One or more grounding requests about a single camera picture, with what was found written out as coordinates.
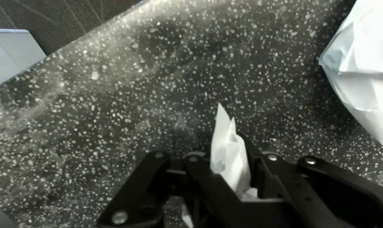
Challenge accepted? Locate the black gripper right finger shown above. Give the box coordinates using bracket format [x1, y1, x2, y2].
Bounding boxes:
[243, 143, 383, 228]

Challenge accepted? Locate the white tissue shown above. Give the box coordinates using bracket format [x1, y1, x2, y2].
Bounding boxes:
[319, 0, 383, 146]
[210, 104, 258, 202]

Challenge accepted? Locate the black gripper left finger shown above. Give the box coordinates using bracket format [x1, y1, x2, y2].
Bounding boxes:
[96, 151, 224, 228]

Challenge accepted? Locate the right mixed paper sign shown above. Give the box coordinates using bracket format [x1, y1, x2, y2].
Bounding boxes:
[0, 28, 47, 85]

